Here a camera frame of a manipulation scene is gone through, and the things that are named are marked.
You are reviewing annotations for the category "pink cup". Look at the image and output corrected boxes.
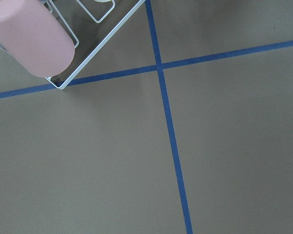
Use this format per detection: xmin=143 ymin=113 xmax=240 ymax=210
xmin=0 ymin=0 xmax=75 ymax=78

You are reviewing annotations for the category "white wire cup rack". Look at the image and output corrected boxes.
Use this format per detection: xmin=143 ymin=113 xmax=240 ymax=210
xmin=0 ymin=0 xmax=143 ymax=90

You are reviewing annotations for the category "pale green cup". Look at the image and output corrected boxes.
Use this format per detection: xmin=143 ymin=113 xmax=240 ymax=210
xmin=95 ymin=0 xmax=112 ymax=3

